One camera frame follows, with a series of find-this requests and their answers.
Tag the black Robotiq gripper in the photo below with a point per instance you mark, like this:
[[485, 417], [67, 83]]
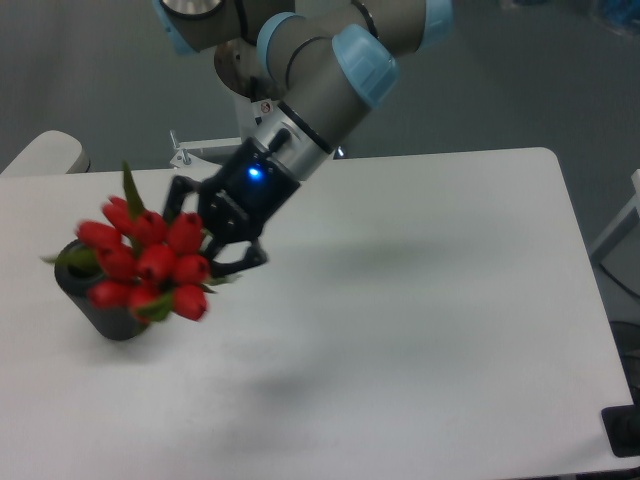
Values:
[[236, 202]]

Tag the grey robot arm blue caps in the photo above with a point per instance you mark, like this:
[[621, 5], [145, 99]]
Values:
[[333, 71]]

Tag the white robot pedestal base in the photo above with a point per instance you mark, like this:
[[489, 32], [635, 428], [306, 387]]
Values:
[[254, 95]]

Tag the black ribbed cylindrical vase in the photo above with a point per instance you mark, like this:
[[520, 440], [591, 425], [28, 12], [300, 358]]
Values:
[[114, 323]]

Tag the red tulip bouquet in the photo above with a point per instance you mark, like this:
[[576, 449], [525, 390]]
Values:
[[150, 264]]

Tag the beige chair armrest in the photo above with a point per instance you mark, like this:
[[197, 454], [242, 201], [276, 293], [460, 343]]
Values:
[[51, 153]]

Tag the black device at table edge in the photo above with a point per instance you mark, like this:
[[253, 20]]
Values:
[[622, 428]]

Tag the white furniture frame right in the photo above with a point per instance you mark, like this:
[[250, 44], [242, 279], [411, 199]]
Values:
[[618, 228]]

